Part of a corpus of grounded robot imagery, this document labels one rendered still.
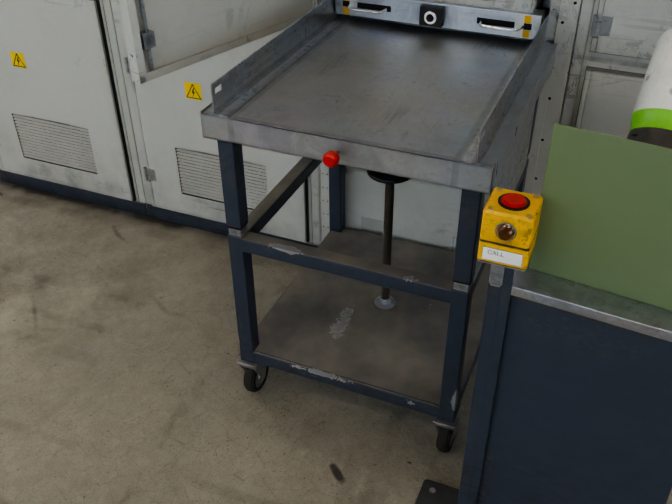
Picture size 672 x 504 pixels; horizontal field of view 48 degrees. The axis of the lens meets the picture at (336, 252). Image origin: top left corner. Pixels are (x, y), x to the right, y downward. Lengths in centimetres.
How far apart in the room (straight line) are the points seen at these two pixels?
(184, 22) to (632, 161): 111
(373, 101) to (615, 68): 67
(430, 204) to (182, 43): 89
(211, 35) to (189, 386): 94
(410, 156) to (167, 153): 136
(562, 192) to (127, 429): 132
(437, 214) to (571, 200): 112
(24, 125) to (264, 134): 162
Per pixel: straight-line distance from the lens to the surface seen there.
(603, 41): 200
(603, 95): 205
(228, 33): 200
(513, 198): 122
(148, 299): 250
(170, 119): 259
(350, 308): 212
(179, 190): 272
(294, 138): 154
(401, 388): 190
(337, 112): 161
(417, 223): 237
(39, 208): 308
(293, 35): 191
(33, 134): 304
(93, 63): 269
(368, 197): 238
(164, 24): 186
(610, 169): 121
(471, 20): 201
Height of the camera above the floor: 153
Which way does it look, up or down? 36 degrees down
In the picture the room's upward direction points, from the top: straight up
